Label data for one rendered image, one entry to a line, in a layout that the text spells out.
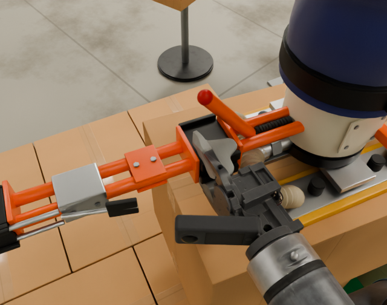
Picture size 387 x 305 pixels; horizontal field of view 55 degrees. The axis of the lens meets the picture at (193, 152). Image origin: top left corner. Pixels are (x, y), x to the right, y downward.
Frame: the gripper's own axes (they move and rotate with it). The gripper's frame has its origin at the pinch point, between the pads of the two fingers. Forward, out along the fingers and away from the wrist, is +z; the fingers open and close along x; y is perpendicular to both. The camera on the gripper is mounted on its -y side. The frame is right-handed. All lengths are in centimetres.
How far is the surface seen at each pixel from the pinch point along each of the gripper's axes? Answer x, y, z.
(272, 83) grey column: -118, 117, 115
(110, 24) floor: -120, 43, 234
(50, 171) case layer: -66, -29, 63
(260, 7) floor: -120, 165, 201
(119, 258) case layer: -66, -17, 19
